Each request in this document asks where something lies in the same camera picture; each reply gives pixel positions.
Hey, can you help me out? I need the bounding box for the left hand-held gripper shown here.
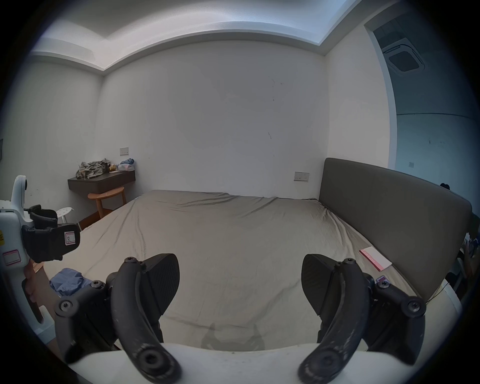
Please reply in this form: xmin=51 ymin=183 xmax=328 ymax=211
xmin=0 ymin=174 xmax=82 ymax=327

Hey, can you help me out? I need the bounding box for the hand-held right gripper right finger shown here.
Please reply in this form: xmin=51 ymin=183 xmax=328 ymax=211
xmin=298 ymin=254 xmax=427 ymax=384

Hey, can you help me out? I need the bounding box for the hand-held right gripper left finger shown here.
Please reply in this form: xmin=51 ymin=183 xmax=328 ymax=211
xmin=53 ymin=253 xmax=182 ymax=384

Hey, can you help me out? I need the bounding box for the person's left hand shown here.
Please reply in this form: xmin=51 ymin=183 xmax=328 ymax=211
xmin=22 ymin=260 xmax=58 ymax=332

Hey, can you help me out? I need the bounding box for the blue garment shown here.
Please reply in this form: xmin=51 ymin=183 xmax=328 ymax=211
xmin=49 ymin=268 xmax=85 ymax=301

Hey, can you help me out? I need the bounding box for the wooden chair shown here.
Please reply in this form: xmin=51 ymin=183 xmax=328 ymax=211
xmin=87 ymin=186 xmax=127 ymax=218

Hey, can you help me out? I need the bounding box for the grey padded headboard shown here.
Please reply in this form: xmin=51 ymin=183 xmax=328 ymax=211
xmin=318 ymin=157 xmax=472 ymax=301

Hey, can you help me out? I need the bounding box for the bed with beige sheet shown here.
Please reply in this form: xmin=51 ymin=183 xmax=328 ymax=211
xmin=35 ymin=189 xmax=464 ymax=351

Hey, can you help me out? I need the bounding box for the dark wall-mounted desk with clothes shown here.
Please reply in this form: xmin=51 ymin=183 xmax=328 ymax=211
xmin=67 ymin=157 xmax=136 ymax=196

